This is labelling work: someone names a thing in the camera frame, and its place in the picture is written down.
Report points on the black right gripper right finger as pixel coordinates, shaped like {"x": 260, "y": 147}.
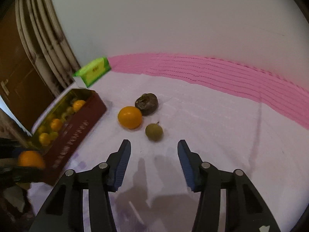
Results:
{"x": 245, "y": 208}

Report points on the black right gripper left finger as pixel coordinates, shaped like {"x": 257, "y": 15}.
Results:
{"x": 63, "y": 208}

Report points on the orange tangerine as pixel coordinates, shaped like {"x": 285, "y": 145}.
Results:
{"x": 31, "y": 159}
{"x": 130, "y": 117}
{"x": 44, "y": 139}
{"x": 78, "y": 104}
{"x": 56, "y": 124}

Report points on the brown longan fruit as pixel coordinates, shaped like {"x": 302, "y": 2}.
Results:
{"x": 65, "y": 117}

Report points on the gold metal toffee tin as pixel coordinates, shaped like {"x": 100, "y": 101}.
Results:
{"x": 65, "y": 142}

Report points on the white pink table cloth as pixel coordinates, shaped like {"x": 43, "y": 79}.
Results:
{"x": 234, "y": 116}

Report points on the brown longan in tray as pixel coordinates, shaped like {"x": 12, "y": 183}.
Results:
{"x": 70, "y": 111}

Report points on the orange tangerine in tray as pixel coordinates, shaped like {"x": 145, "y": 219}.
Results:
{"x": 78, "y": 104}

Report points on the green longan on cloth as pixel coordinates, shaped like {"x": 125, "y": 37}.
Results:
{"x": 154, "y": 132}

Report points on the brown wooden door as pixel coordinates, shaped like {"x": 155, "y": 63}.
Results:
{"x": 28, "y": 95}

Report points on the dark passion fruit on cloth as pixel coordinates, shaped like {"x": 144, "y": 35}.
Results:
{"x": 147, "y": 104}

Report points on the green tissue pack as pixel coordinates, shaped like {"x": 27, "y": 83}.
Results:
{"x": 93, "y": 71}

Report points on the beige patterned curtain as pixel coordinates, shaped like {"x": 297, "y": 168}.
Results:
{"x": 45, "y": 43}

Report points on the metal door handle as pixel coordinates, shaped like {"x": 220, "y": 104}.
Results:
{"x": 4, "y": 87}

